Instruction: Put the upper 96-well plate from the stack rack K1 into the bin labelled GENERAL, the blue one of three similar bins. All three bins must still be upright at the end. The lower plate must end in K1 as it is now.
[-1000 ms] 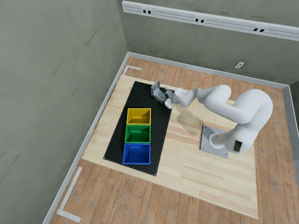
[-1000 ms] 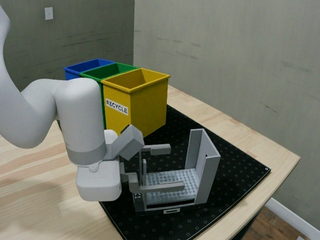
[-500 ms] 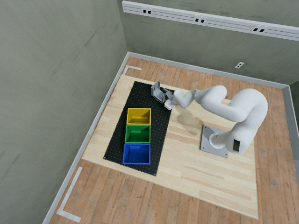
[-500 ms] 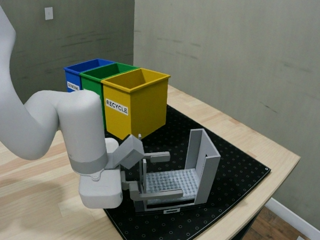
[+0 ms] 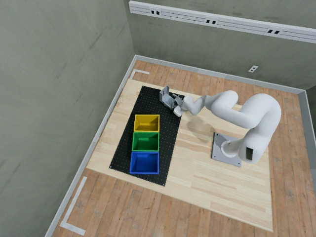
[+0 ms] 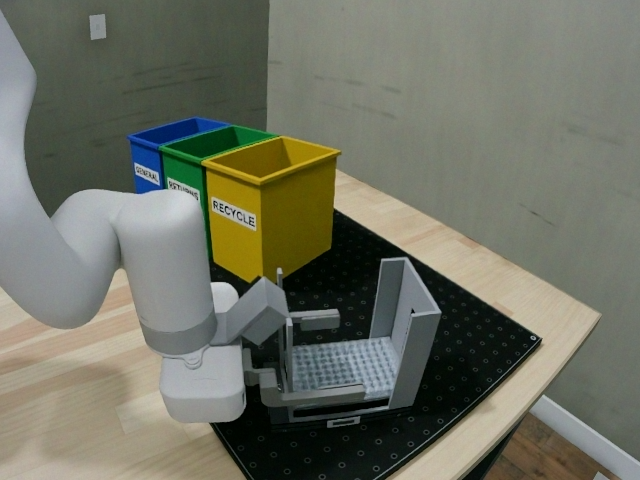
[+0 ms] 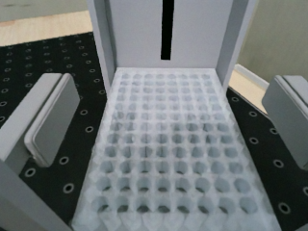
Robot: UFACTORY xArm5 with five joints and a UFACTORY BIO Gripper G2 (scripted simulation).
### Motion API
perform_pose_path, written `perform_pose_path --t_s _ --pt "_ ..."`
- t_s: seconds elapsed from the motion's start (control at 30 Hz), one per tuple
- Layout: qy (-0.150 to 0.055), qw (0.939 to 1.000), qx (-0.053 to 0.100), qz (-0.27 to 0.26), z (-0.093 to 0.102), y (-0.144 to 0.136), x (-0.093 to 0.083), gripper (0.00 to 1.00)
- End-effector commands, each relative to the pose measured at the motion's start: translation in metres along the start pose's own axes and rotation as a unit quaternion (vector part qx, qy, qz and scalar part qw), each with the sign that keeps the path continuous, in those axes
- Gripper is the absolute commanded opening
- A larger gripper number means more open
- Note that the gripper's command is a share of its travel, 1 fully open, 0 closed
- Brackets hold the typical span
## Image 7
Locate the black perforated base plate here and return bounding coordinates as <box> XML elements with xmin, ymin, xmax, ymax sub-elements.
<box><xmin>0</xmin><ymin>31</ymin><xmax>308</xmax><ymax>231</ymax></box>

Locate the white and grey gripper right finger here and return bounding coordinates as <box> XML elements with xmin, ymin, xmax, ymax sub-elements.
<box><xmin>261</xmin><ymin>75</ymin><xmax>308</xmax><ymax>170</ymax></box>

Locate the white well plate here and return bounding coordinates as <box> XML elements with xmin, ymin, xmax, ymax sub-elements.
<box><xmin>71</xmin><ymin>67</ymin><xmax>282</xmax><ymax>231</ymax></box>

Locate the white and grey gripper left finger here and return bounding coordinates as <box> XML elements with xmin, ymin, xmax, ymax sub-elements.
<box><xmin>0</xmin><ymin>73</ymin><xmax>80</xmax><ymax>176</ymax></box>

